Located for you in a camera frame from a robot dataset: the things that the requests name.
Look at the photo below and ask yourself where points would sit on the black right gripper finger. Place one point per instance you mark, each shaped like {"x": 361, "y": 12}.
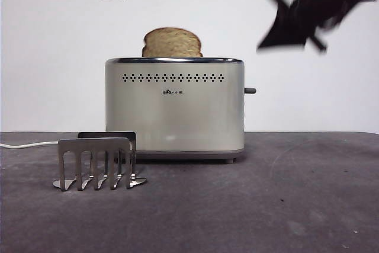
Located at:
{"x": 284, "y": 32}

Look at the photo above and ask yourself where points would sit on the grey toaster lever knob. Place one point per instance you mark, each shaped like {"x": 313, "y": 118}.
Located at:
{"x": 250, "y": 90}

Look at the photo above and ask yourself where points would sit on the speckled brown bread slice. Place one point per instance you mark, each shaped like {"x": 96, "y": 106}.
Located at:
{"x": 171, "y": 44}

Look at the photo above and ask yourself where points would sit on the cream toaster with chrome top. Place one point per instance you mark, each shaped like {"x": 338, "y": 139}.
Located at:
{"x": 189, "y": 116}

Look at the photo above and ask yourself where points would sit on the silver metal toast rack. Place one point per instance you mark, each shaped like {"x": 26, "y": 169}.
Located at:
{"x": 93, "y": 146}

